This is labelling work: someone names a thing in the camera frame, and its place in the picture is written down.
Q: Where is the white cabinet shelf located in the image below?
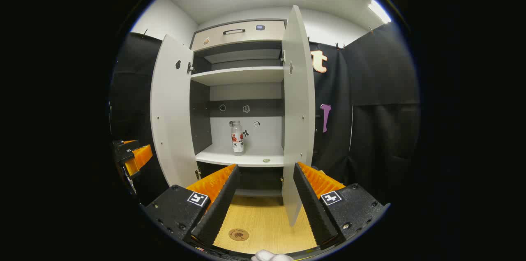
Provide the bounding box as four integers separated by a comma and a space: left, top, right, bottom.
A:
191, 66, 285, 86
195, 144, 285, 168

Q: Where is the beige cabinet drawer with handle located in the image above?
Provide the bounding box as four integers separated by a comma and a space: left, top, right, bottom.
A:
191, 20, 286, 51

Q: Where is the grey cabinet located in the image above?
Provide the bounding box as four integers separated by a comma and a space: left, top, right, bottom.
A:
189, 18, 288, 206

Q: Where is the clear bottle with red label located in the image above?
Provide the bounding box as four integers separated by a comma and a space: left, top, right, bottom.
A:
231, 120, 246, 156

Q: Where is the round brown coaster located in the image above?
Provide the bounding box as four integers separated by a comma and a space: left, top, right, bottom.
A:
228, 228, 250, 242

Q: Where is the black backdrop cloth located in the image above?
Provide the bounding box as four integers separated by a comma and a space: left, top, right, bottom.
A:
109, 23, 420, 212

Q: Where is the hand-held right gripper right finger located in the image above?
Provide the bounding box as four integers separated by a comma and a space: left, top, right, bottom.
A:
293, 162, 390, 250

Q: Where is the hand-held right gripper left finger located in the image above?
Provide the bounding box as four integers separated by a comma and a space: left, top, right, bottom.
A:
144, 164, 241, 250

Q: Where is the narrow ceiling light panel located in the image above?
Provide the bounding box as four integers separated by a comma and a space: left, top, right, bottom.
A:
368, 0, 392, 24

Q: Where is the grey cabinet door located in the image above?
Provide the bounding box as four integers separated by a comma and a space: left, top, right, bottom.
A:
150, 34, 200, 188
281, 5, 316, 227

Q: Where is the bunch of black cables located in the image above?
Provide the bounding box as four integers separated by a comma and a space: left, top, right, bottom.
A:
196, 245, 253, 261

